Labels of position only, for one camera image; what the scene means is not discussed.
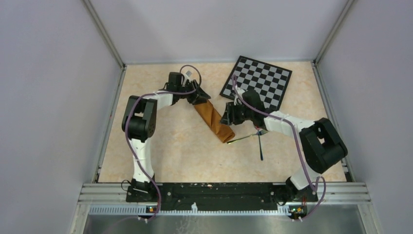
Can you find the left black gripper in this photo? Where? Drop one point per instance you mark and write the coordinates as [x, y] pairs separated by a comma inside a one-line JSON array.
[[201, 95]]

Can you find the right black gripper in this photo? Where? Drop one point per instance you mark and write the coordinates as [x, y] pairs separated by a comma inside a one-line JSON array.
[[227, 118]]

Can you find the brown cloth napkin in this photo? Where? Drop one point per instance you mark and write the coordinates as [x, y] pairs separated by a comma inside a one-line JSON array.
[[212, 119]]

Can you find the iridescent spoon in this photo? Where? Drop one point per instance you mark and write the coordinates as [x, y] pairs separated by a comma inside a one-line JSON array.
[[260, 144]]

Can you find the iridescent fork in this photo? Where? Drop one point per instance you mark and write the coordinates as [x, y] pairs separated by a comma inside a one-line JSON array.
[[263, 132]]

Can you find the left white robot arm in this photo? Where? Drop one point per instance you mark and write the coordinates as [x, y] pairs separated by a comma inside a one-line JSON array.
[[139, 123]]

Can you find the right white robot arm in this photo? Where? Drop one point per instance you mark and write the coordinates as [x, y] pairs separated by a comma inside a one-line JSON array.
[[318, 143]]

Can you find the black grey checkerboard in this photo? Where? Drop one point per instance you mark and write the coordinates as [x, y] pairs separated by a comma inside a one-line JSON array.
[[269, 81]]

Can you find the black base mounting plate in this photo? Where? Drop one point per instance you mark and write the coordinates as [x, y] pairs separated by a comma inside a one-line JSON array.
[[243, 196]]

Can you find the aluminium frame rail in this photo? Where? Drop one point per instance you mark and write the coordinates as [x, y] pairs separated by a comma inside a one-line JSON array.
[[103, 193]]

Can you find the white slotted cable duct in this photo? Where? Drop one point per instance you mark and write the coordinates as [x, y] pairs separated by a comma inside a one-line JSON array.
[[144, 210]]

